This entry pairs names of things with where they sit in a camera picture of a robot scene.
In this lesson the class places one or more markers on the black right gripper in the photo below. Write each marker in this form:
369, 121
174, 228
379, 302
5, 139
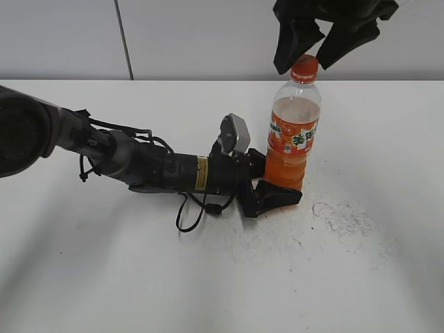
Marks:
299, 30

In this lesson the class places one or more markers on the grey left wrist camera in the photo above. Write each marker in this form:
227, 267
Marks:
234, 135

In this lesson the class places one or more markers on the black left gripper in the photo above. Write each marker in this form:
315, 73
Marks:
233, 176

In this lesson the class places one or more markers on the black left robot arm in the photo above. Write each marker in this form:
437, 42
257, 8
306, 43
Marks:
31, 128

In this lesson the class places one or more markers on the orange soda plastic bottle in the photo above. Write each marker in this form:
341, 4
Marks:
295, 114

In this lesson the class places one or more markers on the orange bottle cap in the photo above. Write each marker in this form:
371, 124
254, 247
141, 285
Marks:
305, 69

